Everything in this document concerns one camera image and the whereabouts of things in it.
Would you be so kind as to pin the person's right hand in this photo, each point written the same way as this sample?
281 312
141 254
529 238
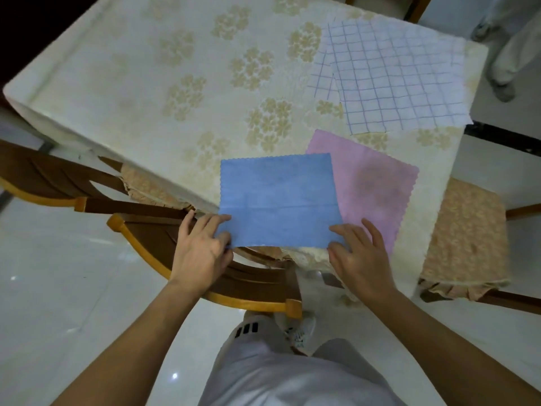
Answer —
365 266

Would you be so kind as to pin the person's left hand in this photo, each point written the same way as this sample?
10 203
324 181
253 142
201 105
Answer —
196 260

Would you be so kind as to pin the person's left thumb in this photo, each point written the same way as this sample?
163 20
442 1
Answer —
226 246

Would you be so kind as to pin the person's right thumb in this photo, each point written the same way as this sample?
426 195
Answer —
336 251

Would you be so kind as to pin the person's left middle finger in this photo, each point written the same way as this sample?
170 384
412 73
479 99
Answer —
203 224

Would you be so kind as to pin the person's right middle finger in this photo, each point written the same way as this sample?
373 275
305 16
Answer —
372 232

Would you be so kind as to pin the blue cleaning cloth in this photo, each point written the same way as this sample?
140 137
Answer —
279 198

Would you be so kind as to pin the person's left forearm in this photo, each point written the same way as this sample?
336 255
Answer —
135 350

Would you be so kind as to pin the person's right forearm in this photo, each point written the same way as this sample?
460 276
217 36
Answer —
448 355

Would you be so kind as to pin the beige floral seat cushion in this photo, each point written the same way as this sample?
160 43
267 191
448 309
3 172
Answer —
465 236
291 255
148 188

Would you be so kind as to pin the brown wooden chair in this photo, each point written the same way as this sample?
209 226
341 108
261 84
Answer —
249 285
418 8
46 177
520 302

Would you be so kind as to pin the pink cleaning cloth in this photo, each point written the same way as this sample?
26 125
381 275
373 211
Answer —
374 181

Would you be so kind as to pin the person's white sneaker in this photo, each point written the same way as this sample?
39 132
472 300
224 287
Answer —
301 329

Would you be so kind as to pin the person's white trousers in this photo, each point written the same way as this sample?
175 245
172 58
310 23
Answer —
274 376

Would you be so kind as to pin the large white checked cloth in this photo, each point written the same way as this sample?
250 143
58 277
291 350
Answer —
401 76

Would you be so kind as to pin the small white checked cloth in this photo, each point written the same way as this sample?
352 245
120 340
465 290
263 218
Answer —
322 78

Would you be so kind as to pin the cream floral tablecloth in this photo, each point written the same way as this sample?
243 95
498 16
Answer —
169 59

